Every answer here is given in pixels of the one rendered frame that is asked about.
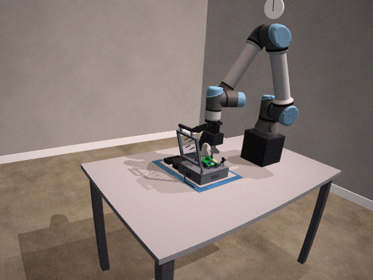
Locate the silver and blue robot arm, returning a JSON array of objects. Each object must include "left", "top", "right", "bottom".
[{"left": 205, "top": 24, "right": 298, "bottom": 137}]

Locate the green circuit board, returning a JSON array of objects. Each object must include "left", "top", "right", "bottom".
[{"left": 202, "top": 156, "right": 219, "bottom": 166}]

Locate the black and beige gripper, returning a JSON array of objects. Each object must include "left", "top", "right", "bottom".
[{"left": 199, "top": 119, "right": 224, "bottom": 161}]

